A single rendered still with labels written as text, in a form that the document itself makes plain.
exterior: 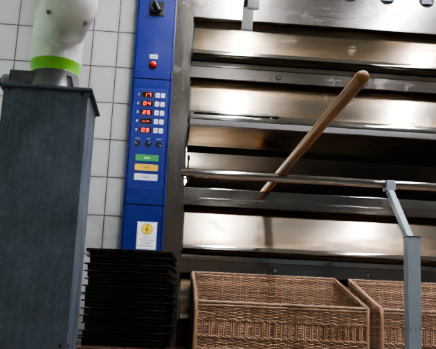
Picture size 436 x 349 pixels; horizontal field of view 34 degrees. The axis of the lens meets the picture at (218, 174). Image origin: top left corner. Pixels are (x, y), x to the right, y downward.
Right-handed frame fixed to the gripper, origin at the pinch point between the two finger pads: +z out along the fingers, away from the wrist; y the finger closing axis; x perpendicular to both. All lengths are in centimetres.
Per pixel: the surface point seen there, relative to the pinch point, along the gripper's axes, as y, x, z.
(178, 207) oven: -97, -13, 36
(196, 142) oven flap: -97, -8, 9
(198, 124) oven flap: -81, -8, 7
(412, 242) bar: -36, 58, 51
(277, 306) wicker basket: -47, 20, 73
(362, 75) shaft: 35.8, 21.0, 27.6
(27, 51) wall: -97, -78, -21
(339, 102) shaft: 19.5, 20.3, 28.4
